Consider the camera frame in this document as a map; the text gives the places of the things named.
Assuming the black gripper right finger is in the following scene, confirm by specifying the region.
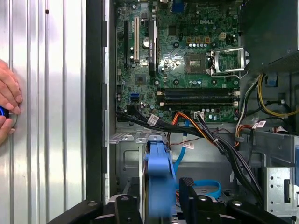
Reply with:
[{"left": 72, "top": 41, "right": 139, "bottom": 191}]
[{"left": 178, "top": 176, "right": 292, "bottom": 224}]

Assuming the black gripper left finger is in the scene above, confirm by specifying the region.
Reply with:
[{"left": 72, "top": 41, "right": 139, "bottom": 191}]
[{"left": 46, "top": 176, "right": 143, "bottom": 224}]

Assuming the blue data wire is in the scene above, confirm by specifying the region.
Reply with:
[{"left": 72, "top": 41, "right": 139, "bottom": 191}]
[{"left": 171, "top": 121, "right": 222, "bottom": 200}]

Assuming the hard disk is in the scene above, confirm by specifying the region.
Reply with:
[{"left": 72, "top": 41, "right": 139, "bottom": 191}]
[{"left": 140, "top": 134, "right": 178, "bottom": 224}]

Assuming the round black tool blue ring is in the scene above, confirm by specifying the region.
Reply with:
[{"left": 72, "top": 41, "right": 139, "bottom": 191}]
[{"left": 0, "top": 105, "right": 10, "bottom": 119}]

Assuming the metal disk bay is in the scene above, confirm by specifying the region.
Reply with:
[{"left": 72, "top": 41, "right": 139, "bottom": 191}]
[{"left": 109, "top": 129, "right": 234, "bottom": 224}]

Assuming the person's hand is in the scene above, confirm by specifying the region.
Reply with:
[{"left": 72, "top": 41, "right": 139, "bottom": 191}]
[{"left": 0, "top": 58, "right": 23, "bottom": 147}]

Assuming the metal optical drive cage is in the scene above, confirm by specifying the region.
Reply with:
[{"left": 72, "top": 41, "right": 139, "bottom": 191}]
[{"left": 251, "top": 129, "right": 299, "bottom": 224}]

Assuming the black RAM slot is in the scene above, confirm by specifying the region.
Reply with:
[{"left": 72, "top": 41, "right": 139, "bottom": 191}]
[
  {"left": 156, "top": 87, "right": 241, "bottom": 97},
  {"left": 158, "top": 97, "right": 240, "bottom": 107}
]

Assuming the black PC case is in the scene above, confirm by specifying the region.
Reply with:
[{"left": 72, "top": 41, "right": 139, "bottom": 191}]
[{"left": 85, "top": 0, "right": 299, "bottom": 224}]

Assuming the green motherboard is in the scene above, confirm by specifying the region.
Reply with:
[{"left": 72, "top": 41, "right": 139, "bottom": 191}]
[{"left": 115, "top": 0, "right": 241, "bottom": 124}]

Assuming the CPU socket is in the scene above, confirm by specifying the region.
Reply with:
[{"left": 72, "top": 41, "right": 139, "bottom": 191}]
[{"left": 184, "top": 52, "right": 210, "bottom": 75}]

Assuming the blue plastic clip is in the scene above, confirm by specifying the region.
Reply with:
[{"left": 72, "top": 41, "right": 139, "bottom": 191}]
[{"left": 266, "top": 72, "right": 278, "bottom": 86}]

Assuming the metal socket cover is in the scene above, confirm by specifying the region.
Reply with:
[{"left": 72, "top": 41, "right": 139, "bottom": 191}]
[{"left": 209, "top": 46, "right": 250, "bottom": 76}]

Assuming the black graphics card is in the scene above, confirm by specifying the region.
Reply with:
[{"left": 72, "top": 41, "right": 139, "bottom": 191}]
[{"left": 143, "top": 18, "right": 159, "bottom": 77}]

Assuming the black expansion slot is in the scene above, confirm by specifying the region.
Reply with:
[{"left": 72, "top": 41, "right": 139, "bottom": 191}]
[{"left": 123, "top": 21, "right": 130, "bottom": 66}]

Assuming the white expansion slot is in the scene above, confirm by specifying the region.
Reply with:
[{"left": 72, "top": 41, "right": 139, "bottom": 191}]
[{"left": 134, "top": 16, "right": 140, "bottom": 64}]

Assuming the grey power supply unit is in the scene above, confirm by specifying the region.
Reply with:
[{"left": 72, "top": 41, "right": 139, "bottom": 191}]
[{"left": 239, "top": 0, "right": 299, "bottom": 73}]

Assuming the black cable bundle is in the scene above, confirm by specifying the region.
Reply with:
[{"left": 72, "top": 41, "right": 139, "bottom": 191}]
[{"left": 116, "top": 109, "right": 266, "bottom": 207}]

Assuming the orange yellow wire bundle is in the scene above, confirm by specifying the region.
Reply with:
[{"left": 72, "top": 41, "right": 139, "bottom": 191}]
[{"left": 171, "top": 112, "right": 219, "bottom": 144}]

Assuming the grey white wire bundle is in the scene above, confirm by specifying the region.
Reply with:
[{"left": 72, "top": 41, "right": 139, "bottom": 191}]
[{"left": 235, "top": 74, "right": 267, "bottom": 147}]

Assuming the yellow black wire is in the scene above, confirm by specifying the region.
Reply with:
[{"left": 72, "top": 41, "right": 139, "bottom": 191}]
[{"left": 256, "top": 74, "right": 299, "bottom": 117}]

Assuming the wire locking lever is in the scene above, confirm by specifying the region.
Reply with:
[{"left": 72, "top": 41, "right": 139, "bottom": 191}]
[{"left": 210, "top": 69, "right": 250, "bottom": 79}]

